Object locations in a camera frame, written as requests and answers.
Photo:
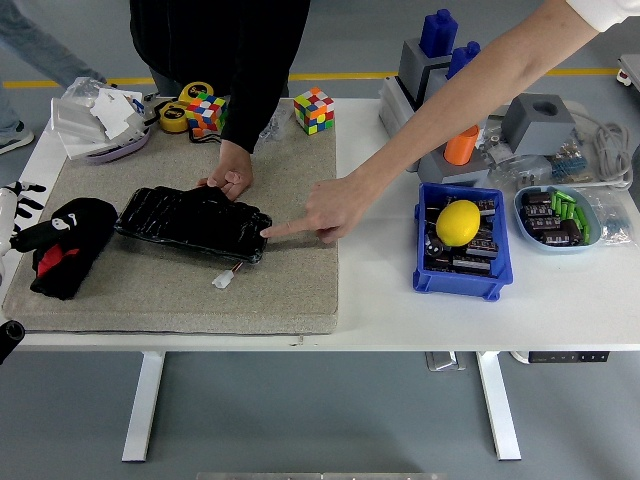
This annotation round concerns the person's right hand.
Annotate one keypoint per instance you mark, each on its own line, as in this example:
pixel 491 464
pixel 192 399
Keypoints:
pixel 335 205

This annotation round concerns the person's left hand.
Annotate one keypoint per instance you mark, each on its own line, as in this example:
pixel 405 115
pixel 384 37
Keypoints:
pixel 237 167

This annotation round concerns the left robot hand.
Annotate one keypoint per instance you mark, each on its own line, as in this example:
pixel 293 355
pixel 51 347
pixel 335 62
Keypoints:
pixel 5 215

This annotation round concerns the black rag with red patch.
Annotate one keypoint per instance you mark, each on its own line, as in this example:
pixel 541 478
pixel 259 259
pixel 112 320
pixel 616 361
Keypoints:
pixel 85 240

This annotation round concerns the person's left forearm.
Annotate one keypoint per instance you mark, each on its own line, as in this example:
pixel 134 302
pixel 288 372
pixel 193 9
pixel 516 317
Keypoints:
pixel 250 115

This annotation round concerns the person's right forearm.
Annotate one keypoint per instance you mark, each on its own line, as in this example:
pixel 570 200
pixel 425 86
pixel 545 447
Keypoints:
pixel 450 107

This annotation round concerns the black table control panel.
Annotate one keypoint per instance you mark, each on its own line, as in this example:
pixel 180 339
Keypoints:
pixel 550 357

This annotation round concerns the clear bag of screws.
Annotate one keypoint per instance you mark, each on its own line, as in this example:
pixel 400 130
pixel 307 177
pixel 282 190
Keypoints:
pixel 274 125

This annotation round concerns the multicolour puzzle cube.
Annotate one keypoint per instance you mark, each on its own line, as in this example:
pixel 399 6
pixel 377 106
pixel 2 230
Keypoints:
pixel 206 114
pixel 314 111

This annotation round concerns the yellow tape measure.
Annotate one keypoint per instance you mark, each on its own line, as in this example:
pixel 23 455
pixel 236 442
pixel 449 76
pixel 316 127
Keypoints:
pixel 172 117
pixel 194 91

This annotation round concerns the white flat plate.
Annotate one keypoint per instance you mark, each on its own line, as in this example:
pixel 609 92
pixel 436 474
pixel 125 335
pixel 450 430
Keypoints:
pixel 85 149

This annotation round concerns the purple tray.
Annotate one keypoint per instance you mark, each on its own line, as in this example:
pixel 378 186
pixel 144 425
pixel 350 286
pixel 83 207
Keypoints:
pixel 120 152

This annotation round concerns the low grey holder block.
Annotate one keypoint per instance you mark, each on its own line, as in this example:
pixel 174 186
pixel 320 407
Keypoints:
pixel 450 175

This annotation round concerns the yellow lemon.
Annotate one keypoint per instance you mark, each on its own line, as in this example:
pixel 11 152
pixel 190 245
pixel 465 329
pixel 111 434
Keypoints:
pixel 457 222

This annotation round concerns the white cardboard piece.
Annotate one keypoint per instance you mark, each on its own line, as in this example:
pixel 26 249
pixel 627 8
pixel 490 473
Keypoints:
pixel 114 114

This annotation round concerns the orange cylinder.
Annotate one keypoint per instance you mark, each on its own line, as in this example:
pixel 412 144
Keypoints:
pixel 459 150

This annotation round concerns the grey-brown mat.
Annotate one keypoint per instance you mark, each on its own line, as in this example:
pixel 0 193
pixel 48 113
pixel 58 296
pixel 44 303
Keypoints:
pixel 200 300

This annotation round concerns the crumpled clear plastic bag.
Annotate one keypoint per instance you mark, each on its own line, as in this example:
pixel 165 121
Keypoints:
pixel 82 89

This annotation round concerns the blue plastic bin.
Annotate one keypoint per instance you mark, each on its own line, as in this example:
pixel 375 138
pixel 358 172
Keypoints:
pixel 460 287

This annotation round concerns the clear bag of metal parts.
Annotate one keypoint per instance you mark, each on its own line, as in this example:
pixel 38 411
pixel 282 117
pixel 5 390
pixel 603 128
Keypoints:
pixel 495 150

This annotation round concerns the clear bag with plug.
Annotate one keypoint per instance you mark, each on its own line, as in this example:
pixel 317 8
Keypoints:
pixel 520 172

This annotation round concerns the grey box under table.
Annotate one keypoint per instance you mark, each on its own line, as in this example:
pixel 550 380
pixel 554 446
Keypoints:
pixel 442 361

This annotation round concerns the blue bottle-shaped block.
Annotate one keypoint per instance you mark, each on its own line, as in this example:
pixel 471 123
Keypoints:
pixel 439 32
pixel 459 60

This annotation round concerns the grey block with round hole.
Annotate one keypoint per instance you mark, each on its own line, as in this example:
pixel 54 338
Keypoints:
pixel 535 127

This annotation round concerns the green battery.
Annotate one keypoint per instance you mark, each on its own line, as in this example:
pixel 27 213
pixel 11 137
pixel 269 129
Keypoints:
pixel 571 210
pixel 555 207
pixel 580 216
pixel 564 194
pixel 563 210

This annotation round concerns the light blue dish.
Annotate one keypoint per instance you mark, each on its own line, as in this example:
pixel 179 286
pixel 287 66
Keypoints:
pixel 555 249

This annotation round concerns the white table leg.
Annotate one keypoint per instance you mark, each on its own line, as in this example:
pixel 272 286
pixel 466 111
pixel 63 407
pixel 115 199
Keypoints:
pixel 142 410
pixel 500 410

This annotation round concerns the white power strip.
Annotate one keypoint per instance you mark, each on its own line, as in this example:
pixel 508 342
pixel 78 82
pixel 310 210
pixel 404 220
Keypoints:
pixel 575 107

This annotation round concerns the clear bag of blue resistors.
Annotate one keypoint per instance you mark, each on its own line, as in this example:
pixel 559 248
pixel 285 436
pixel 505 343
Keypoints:
pixel 612 220

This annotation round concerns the white switch plate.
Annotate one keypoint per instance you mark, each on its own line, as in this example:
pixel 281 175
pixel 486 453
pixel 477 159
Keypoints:
pixel 75 117

